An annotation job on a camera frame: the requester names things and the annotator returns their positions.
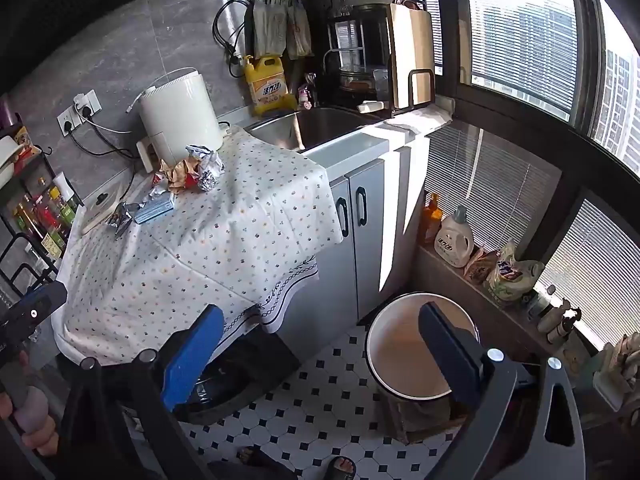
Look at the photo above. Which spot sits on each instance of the white dish cloth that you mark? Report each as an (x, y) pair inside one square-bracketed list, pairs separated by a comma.
[(420, 120)]

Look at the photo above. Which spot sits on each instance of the black dish rack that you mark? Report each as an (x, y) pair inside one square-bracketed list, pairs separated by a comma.
[(357, 35)]

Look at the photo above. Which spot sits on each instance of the person's left foot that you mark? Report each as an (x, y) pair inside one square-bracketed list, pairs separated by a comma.
[(250, 456)]

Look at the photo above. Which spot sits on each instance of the white laundry detergent bottle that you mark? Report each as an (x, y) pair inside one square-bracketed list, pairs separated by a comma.
[(454, 242)]

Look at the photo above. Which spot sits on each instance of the silver foil wrapper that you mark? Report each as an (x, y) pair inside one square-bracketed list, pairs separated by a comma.
[(210, 172)]

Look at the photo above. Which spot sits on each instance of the steel sink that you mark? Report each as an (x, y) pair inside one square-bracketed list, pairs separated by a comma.
[(325, 122)]

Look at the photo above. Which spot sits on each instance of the small snack bag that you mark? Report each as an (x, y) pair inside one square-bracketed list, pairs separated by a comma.
[(480, 266)]

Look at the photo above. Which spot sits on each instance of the black perforated cabinet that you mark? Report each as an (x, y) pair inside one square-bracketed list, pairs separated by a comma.
[(75, 0)]

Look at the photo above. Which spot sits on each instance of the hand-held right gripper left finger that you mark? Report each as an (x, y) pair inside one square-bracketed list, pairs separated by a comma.
[(195, 355)]

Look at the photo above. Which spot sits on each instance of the crushed red carton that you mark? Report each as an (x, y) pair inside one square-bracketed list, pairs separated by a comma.
[(159, 178)]

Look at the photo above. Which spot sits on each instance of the person's foot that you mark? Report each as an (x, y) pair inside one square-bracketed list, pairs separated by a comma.
[(342, 467), (250, 456)]

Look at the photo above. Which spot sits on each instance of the white air fryer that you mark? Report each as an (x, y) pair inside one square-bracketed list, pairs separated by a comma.
[(180, 110)]

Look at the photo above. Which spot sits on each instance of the white wall socket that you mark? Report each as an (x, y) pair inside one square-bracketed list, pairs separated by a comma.
[(87, 102), (67, 122)]

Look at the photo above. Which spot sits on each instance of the brown paper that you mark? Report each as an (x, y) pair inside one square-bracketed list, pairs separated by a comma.
[(177, 172)]

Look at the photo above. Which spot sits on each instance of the small pink bottle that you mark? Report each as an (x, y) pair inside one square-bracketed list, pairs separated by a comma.
[(305, 96)]

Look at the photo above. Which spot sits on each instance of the grey kitchen cabinet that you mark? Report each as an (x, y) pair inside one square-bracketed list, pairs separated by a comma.
[(367, 240)]

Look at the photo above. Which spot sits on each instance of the white soap bar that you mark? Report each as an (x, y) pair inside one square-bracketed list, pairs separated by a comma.
[(370, 106)]

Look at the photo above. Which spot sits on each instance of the small dark cap bottle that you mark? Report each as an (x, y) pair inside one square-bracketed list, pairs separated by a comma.
[(542, 305)]

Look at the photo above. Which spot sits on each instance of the grey window blind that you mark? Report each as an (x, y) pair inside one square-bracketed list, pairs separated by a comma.
[(600, 270), (490, 175)]

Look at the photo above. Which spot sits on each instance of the row of seasoning bottles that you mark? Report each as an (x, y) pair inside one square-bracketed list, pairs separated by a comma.
[(45, 215)]

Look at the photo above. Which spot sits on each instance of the wooden cutting board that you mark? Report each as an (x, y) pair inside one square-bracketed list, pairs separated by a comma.
[(410, 45)]

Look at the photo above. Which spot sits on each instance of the beige pump bottle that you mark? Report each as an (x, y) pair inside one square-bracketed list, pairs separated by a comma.
[(560, 325)]

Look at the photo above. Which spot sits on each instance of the person's left hand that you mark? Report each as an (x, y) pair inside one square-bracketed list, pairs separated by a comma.
[(37, 405)]

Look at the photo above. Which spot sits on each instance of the black spice rack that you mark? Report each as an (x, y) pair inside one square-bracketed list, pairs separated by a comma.
[(20, 250)]

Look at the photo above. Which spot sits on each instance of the light blue carton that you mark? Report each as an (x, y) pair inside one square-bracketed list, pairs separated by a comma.
[(157, 207)]

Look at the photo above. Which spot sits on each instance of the green white refill pouch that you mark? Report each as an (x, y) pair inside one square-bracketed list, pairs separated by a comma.
[(510, 275)]

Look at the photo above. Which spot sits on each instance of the floral white tablecloth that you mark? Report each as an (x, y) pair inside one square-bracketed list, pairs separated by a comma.
[(225, 235)]

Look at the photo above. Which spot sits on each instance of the orange bottle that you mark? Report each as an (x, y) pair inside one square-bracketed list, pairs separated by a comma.
[(430, 220)]

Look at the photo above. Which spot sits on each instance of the person's right foot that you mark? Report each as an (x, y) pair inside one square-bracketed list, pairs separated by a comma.
[(342, 467)]

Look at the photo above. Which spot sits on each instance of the yellow detergent bottle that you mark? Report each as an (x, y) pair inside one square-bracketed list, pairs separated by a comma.
[(267, 90)]

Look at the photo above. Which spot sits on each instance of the shiny silver wrapper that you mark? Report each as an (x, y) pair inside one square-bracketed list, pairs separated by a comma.
[(121, 217)]

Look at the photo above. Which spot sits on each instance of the white bin with black rim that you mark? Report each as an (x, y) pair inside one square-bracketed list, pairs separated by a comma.
[(400, 355)]

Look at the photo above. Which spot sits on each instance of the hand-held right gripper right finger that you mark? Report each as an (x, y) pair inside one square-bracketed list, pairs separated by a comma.
[(447, 355)]

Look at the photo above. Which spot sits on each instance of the hanging plastic bag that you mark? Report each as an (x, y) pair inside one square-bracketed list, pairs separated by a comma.
[(298, 25), (267, 22)]

